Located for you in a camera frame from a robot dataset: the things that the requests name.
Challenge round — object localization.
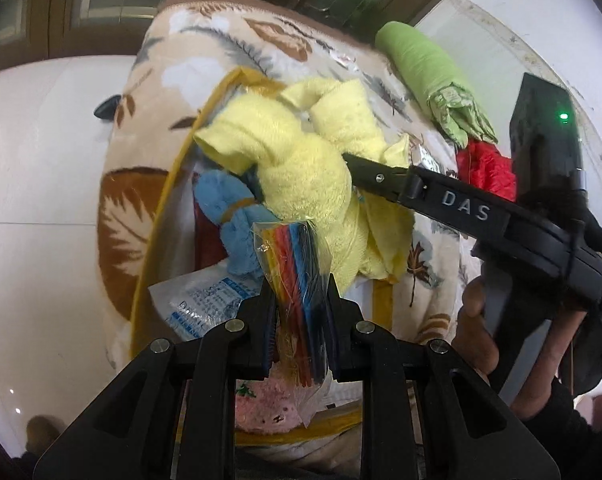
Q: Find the colourful sticks plastic packet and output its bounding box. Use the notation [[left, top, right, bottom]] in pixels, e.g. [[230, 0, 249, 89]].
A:
[[253, 221, 330, 387]]

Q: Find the red snack packet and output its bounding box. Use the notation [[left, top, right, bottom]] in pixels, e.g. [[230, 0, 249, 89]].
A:
[[194, 203, 227, 271]]

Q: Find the yellow towel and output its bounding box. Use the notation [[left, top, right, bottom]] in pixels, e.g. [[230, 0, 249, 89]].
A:
[[195, 92, 414, 289]]

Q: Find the person's right hand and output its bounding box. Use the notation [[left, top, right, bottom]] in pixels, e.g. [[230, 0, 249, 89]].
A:
[[451, 276, 590, 421]]

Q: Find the silver green foil packet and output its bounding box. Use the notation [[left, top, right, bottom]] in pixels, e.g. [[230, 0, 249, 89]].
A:
[[411, 144, 441, 174]]

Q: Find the blue white tissue packet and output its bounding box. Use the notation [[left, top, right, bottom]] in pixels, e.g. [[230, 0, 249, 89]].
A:
[[149, 260, 263, 341]]

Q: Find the red padded jacket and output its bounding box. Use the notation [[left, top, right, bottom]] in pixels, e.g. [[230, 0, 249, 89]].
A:
[[456, 139, 517, 202]]

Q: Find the pink fluffy cloth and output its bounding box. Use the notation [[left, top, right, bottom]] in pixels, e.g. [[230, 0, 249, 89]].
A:
[[235, 363, 302, 434]]

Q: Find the green folded quilt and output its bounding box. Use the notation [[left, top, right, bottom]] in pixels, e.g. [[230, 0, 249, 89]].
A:
[[375, 21, 498, 148]]

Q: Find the black garment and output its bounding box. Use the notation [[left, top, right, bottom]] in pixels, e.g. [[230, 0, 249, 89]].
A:
[[559, 297, 602, 396]]

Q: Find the blue fluffy cloth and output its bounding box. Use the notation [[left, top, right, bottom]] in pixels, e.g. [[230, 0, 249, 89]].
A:
[[194, 169, 278, 281]]

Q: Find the white tray yellow rim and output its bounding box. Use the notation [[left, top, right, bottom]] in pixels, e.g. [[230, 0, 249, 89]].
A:
[[128, 65, 398, 449]]

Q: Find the white red label packet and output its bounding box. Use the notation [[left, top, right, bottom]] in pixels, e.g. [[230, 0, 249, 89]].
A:
[[330, 50, 359, 73]]

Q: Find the leaf pattern beige blanket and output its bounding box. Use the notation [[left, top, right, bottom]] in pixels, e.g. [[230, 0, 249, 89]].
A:
[[97, 0, 479, 370]]

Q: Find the black shoe on floor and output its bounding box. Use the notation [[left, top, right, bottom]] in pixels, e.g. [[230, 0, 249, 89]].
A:
[[93, 94, 121, 122]]

